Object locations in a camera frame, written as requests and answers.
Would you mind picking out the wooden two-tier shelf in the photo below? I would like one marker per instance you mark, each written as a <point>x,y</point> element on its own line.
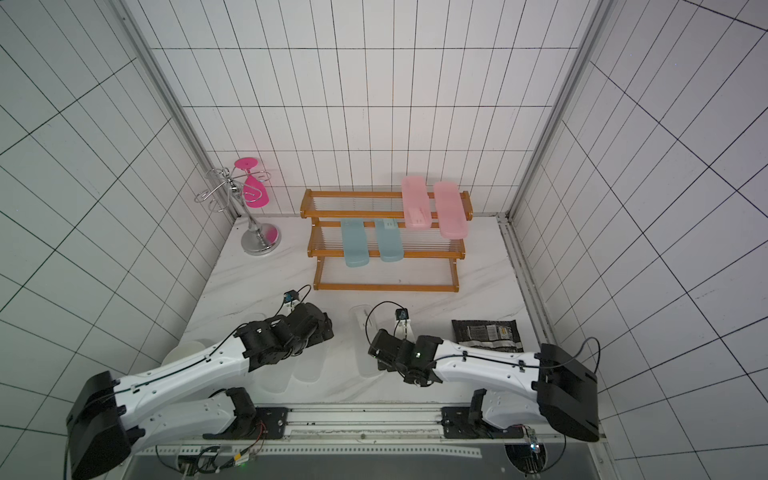
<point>430,263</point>

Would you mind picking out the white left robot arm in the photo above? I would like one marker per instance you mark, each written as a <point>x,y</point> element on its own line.
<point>199,395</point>

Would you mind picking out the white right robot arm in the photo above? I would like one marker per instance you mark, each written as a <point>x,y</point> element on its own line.
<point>517,388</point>

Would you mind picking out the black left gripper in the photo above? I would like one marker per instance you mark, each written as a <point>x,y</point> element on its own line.
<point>318,337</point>

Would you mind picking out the black patterned pouch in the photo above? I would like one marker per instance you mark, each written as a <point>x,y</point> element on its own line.
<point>498,335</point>

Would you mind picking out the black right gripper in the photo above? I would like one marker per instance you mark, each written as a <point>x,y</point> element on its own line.
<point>381,349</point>

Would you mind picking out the chrome stand with pink ornaments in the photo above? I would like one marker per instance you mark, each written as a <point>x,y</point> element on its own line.
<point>243,189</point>

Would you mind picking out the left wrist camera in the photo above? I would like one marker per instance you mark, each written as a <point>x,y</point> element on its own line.
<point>290,297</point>

